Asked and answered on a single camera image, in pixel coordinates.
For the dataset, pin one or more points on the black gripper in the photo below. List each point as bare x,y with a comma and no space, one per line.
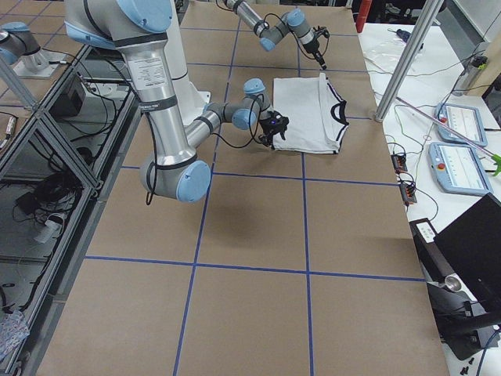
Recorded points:
314,48
272,129

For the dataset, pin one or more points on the grey cartoon print t-shirt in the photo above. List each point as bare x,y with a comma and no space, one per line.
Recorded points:
316,113

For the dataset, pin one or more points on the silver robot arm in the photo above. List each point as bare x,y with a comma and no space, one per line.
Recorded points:
138,30
272,29

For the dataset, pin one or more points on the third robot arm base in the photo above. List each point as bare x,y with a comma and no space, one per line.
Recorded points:
20,48

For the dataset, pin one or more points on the red cylinder object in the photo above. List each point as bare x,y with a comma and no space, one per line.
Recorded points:
362,16

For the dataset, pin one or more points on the clear plastic bag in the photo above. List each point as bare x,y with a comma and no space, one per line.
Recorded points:
386,55

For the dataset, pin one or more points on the orange terminal block board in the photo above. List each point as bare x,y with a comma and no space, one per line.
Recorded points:
399,163

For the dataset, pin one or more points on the grey water bottle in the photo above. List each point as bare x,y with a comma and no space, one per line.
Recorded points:
465,81

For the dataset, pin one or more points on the far blue teach pendant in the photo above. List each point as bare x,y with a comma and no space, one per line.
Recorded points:
464,120

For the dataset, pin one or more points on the blue teach pendant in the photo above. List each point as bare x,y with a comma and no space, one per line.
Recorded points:
458,169
464,120

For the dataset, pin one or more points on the near blue teach pendant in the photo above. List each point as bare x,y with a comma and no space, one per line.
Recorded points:
458,169

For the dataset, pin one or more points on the metal reacher grabber stick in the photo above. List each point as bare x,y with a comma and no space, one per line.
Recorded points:
440,123

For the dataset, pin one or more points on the black monitor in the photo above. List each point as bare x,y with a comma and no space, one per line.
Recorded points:
471,246

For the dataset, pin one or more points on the black monitor stand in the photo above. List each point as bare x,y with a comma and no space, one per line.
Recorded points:
463,323

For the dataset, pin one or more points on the patterned cloth rag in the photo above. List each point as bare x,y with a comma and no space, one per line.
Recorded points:
14,330

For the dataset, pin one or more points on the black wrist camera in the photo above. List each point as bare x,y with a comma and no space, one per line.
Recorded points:
321,31

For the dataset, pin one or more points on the aluminium frame post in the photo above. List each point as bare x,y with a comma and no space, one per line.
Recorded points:
425,20

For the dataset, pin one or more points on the aluminium side frame rack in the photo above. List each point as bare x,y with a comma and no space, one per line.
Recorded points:
64,131

